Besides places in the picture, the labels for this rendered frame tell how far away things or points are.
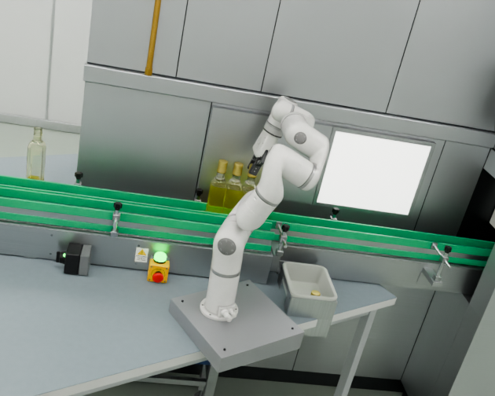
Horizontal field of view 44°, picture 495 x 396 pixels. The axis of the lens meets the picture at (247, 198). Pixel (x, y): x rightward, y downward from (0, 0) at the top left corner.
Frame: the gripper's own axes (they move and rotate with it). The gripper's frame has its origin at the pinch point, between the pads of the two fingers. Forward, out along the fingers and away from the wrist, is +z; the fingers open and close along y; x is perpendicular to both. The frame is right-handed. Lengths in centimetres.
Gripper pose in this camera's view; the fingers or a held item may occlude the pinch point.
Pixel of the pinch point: (253, 167)
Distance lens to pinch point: 228.8
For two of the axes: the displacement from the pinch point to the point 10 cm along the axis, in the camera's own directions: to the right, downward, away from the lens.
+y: 1.2, 4.4, -8.9
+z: -4.5, 8.3, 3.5
